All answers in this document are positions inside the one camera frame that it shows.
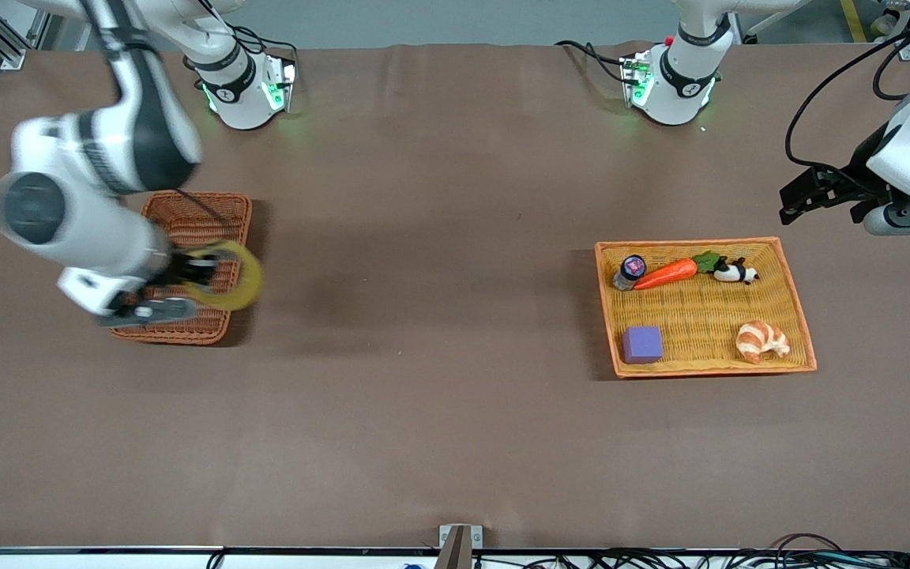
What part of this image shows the brown deep wicker basket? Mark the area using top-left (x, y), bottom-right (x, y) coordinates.
top-left (110, 192), bottom-right (253, 346)

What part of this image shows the orange flat wicker basket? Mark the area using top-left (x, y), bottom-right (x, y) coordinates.
top-left (594, 236), bottom-right (818, 379)

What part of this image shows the black white panda toy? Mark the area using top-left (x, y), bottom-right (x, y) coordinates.
top-left (713, 257), bottom-right (761, 286)

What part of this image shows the small bottle purple cap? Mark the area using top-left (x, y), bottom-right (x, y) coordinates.
top-left (612, 254), bottom-right (649, 292)

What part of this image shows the yellow packing tape roll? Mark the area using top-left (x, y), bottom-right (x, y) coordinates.
top-left (185, 240), bottom-right (265, 314)

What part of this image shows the black left arm base cable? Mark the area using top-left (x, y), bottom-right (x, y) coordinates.
top-left (555, 39), bottom-right (631, 85)

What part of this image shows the toy croissant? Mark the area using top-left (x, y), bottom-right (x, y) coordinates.
top-left (735, 320), bottom-right (792, 365)

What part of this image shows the orange toy carrot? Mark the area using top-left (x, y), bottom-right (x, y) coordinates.
top-left (633, 251), bottom-right (728, 292)

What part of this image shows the black cable bundle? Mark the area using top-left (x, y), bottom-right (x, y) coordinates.
top-left (494, 533), bottom-right (910, 569)

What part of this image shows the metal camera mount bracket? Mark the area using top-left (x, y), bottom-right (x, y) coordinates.
top-left (433, 524), bottom-right (484, 569)

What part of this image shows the purple foam cube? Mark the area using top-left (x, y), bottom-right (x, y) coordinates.
top-left (622, 326), bottom-right (665, 365)

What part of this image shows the black right arm base cable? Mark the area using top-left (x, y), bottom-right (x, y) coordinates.
top-left (183, 0), bottom-right (300, 73)

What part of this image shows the black arm base cable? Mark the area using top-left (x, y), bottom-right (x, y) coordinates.
top-left (183, 0), bottom-right (300, 73)
top-left (555, 39), bottom-right (631, 85)

